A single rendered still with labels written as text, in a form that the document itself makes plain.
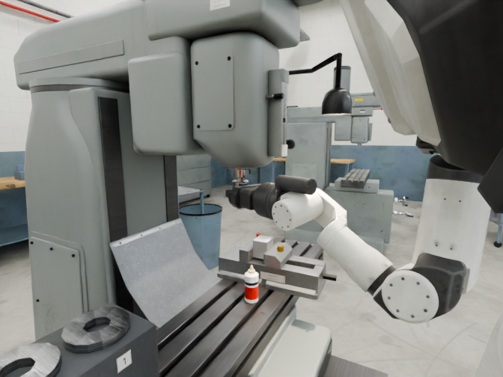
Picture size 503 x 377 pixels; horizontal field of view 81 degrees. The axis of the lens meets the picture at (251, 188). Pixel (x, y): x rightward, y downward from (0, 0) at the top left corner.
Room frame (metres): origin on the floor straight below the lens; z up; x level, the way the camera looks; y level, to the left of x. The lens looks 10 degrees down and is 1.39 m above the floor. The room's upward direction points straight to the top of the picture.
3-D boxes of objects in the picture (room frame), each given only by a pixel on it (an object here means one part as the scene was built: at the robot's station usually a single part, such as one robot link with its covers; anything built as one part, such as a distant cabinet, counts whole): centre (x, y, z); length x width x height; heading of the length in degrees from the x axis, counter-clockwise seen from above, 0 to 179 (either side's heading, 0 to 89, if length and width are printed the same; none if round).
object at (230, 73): (0.81, 0.03, 1.47); 0.21 x 0.19 x 0.32; 152
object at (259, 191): (0.74, -0.03, 1.23); 0.13 x 0.12 x 0.10; 128
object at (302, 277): (0.93, -0.07, 0.97); 0.35 x 0.15 x 0.11; 65
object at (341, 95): (0.73, -0.21, 1.47); 0.07 x 0.07 x 0.06
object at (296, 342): (0.81, 0.03, 0.77); 0.50 x 0.35 x 0.12; 62
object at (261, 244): (0.94, -0.04, 1.02); 0.06 x 0.05 x 0.06; 155
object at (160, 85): (0.90, 0.20, 1.47); 0.24 x 0.19 x 0.26; 152
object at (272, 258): (0.92, -0.09, 1.00); 0.12 x 0.06 x 0.04; 155
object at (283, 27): (0.83, 0.07, 1.68); 0.34 x 0.24 x 0.10; 62
